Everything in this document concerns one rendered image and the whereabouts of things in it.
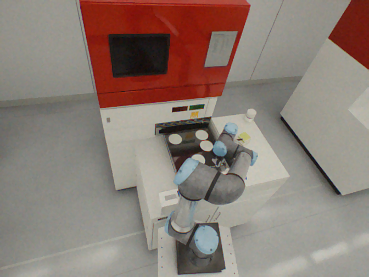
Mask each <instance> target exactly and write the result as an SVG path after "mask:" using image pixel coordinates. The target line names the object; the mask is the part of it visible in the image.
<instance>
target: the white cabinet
mask: <svg viewBox="0 0 369 277"><path fill-rule="evenodd" d="M135 165H136V187H137V192H138V198H139V203H140V207H141V212H142V218H143V223H144V229H145V232H146V238H147V243H148V249H149V251H150V250H154V249H156V248H158V228H161V227H164V226H165V223H166V220H167V218H168V216H169V215H165V216H162V217H157V218H153V219H151V218H150V213H149V208H148V203H147V199H146V193H145V190H144V185H143V180H142V176H141V171H140V167H139V162H138V157H137V152H136V148H135ZM279 188H280V187H276V188H273V189H269V190H265V191H260V192H256V193H251V194H248V195H244V196H240V198H239V199H237V200H236V201H234V202H232V203H229V204H225V205H215V204H209V205H206V206H202V207H198V208H197V209H196V212H195V214H194V220H198V221H203V222H206V223H217V222H218V223H219V225H220V226H224V227H228V228H231V227H233V226H237V225H241V224H244V223H247V222H248V221H249V219H250V218H251V217H252V216H253V215H254V214H255V213H256V212H257V211H258V210H259V209H260V208H261V207H262V206H263V205H264V204H265V203H266V202H267V201H268V199H269V198H270V197H271V196H272V195H273V194H274V193H275V192H276V191H277V190H278V189H279Z"/></svg>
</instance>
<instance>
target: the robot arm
mask: <svg viewBox="0 0 369 277"><path fill-rule="evenodd" d="M237 131H238V126H237V125H236V124H235V123H232V122H229V123H226V124H225V126H224V127H223V131H222V133H221V134H220V136H219V138H218V139H217V141H216V142H215V144H214V146H213V148H212V149H211V152H210V154H211V155H212V156H213V157H214V158H215V157H216V159H212V161H213V162H214V163H215V164H216V166H217V167H219V166H220V165H221V164H222V163H223V161H224V160H225V161H226V162H227V164H228V166H229V167H230V169H229V171H228V173H227V174H223V173H221V172H219V171H217V170H215V169H213V168H211V167H209V166H207V165H205V164H203V163H201V162H199V161H198V160H195V159H193V158H188V159H186V161H185V162H184V163H183V164H182V166H181V167H180V169H179V171H178V172H177V174H176V176H175V178H174V184H176V185H177V186H178V191H179V193H180V196H179V199H178V204H177V208H176V210H174V211H172V212H171V213H170V215H169V216H168V218H167V220H166V223H165V227H164V230H165V232H166V233H167V234H168V235H169V236H172V237H173V238H175V239H177V240H178V241H180V242H181V243H183V244H185V245H186V246H187V248H186V254H187V257H188V259H189V261H190V262H191V263H192V264H194V265H195V266H198V267H204V266H207V265H208V264H209V263H210V262H211V261H212V260H213V258H214V254H215V250H216V249H217V246H218V243H219V238H218V235H217V233H216V231H215V230H214V229H213V228H212V227H210V226H207V225H204V226H201V225H200V224H198V223H196V222H195V221H194V214H195V212H196V209H197V206H198V203H199V201H200V200H202V199H204V200H206V201H207V202H209V203H212V204H215V205H225V204H229V203H232V202H234V201H236V200H237V199H239V198H240V196H241V195H242V194H243V192H244V189H245V182H244V181H245V177H246V175H247V172H248V169H249V166H251V167H252V166H253V165H254V163H255V162H256V159H257V157H258V154H257V153H256V152H254V151H253V150H250V149H248V148H246V147H243V146H241V145H239V144H237V143H235V142H233V140H234V138H235V136H236V134H237Z"/></svg>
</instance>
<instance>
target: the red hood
mask: <svg viewBox="0 0 369 277"><path fill-rule="evenodd" d="M79 2H80V10H81V15H82V21H83V26H84V30H85V35H86V41H87V46H88V51H89V55H90V61H91V66H92V71H93V77H94V82H95V86H96V91H97V97H98V102H99V107H100V108H110V107H121V106H131V105H137V104H148V103H159V102H169V101H180V100H186V99H196V98H207V97H218V96H222V93H223V90H224V87H225V84H226V81H227V78H228V75H229V72H230V69H231V66H232V63H233V60H234V57H235V53H236V50H237V47H238V44H239V41H240V39H241V35H242V32H243V29H244V26H245V23H246V20H247V17H248V14H249V11H250V6H251V5H250V4H249V3H248V2H247V1H246V0H79Z"/></svg>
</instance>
